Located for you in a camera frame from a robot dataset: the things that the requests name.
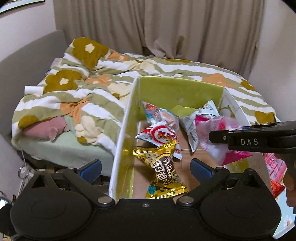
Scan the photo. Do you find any gold pillows snack bag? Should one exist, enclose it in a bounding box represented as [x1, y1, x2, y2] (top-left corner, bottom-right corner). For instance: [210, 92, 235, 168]
[133, 139, 188, 199]

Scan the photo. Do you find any grey headboard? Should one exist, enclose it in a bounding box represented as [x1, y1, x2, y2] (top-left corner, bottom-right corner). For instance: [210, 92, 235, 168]
[1, 30, 67, 136]

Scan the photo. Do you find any floral striped duvet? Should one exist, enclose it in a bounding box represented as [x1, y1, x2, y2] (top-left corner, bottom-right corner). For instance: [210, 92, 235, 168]
[11, 37, 275, 153]

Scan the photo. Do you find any pink strawberry snack bag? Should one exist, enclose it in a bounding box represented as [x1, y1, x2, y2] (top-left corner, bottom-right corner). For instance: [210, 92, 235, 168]
[195, 115, 252, 166]

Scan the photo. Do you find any white grey snack bag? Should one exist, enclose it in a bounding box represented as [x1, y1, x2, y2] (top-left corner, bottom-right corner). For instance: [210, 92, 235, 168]
[179, 100, 219, 153]

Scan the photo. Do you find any pink plush toy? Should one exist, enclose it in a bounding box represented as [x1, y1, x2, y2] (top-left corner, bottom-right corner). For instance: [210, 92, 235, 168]
[23, 116, 70, 142]

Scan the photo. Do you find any green cardboard box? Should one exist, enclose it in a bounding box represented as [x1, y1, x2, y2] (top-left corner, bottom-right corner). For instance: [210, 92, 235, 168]
[109, 76, 271, 201]

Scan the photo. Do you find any pale blue pink snack bag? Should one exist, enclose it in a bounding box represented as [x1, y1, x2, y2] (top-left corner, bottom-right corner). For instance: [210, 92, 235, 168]
[141, 101, 180, 131]

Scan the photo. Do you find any red white snack bag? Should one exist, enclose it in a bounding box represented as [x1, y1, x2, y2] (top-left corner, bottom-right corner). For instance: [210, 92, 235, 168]
[135, 121, 182, 160]

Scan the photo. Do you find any light blue daisy mat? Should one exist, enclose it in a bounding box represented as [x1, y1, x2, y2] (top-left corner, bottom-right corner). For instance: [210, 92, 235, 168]
[273, 189, 295, 239]

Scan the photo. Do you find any pink white snack bag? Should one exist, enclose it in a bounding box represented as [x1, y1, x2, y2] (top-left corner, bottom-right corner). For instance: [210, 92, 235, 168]
[263, 153, 287, 183]

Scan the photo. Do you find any white tissue roll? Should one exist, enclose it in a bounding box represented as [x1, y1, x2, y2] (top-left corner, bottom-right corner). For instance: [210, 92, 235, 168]
[24, 86, 44, 95]

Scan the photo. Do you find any framed houses picture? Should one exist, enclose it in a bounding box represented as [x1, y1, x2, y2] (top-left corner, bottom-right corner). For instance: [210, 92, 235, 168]
[0, 0, 45, 14]

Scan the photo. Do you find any person right hand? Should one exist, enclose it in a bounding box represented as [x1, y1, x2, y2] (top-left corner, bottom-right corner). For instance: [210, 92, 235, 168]
[274, 154, 295, 207]

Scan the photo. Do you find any beige curtain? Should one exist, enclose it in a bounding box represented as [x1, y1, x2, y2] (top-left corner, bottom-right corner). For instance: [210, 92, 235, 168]
[53, 1, 264, 78]

